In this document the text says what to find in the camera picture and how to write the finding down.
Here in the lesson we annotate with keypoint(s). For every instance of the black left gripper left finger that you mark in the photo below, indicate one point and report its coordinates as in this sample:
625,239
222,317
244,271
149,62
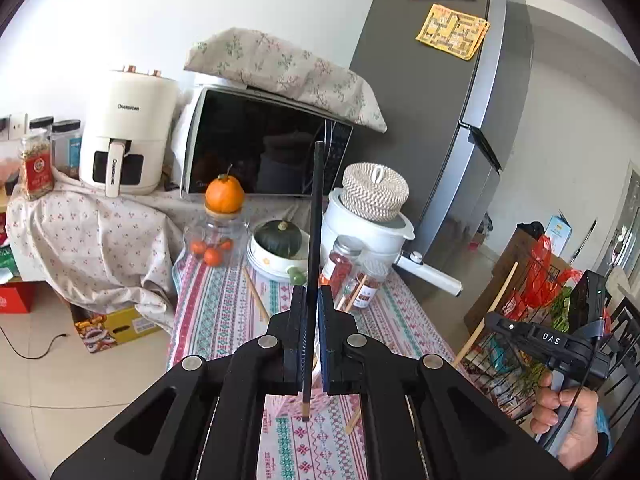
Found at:
235,390

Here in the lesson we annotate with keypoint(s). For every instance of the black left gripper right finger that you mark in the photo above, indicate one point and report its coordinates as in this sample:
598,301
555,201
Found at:
387,386

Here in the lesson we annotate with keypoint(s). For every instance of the red plastic bag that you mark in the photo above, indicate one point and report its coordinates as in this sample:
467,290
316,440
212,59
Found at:
541,286

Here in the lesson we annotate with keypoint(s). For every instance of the green lime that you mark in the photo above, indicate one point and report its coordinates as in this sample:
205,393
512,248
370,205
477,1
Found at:
297,276

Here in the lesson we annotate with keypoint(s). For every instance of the white ceramic bowl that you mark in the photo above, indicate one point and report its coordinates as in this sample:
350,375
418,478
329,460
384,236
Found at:
273,267

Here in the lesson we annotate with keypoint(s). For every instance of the hawthorn slices plastic jar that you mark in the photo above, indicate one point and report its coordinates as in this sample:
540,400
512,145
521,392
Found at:
377,271

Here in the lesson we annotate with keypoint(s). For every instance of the goji berry plastic jar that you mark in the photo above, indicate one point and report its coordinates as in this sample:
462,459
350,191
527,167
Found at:
341,259

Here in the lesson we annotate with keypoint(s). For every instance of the dark green squash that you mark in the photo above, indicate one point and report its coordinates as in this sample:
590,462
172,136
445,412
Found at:
280,237

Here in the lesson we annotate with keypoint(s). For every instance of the clear glass jar with tomatoes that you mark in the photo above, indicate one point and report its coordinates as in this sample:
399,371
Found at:
217,240

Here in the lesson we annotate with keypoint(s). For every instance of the white electric cooking pot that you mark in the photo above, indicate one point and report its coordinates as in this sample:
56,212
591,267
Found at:
386,240

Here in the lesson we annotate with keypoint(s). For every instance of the orange mandarin fruit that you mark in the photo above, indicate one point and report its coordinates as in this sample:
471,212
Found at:
224,195

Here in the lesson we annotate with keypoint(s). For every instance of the yellow cardboard box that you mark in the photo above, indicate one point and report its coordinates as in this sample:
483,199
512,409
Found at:
100,332

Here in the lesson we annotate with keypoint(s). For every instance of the white floral cloth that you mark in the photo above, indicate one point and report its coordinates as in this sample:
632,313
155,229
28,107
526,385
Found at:
103,253

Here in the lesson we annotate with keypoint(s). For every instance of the black glass microwave oven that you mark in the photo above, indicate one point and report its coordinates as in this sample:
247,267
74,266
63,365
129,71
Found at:
263,140

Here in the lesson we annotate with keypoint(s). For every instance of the cream air fryer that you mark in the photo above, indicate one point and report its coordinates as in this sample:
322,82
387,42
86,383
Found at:
126,130

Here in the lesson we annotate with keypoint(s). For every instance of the floral microwave cover cloth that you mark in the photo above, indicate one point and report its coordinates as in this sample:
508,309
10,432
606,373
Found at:
269,63

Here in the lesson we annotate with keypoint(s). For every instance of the black lid storage canister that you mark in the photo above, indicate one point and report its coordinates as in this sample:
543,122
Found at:
66,138

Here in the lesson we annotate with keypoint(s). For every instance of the red label spice jar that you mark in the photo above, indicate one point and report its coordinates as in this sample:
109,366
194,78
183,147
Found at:
35,164

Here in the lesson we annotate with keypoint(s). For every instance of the grey refrigerator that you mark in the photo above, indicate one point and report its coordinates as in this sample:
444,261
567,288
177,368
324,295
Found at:
451,124

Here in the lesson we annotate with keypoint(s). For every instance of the yellow paper on fridge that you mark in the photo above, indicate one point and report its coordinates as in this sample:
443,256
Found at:
456,33

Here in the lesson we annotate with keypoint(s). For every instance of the woven rope lidded basket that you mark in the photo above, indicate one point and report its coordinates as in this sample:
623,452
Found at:
373,192

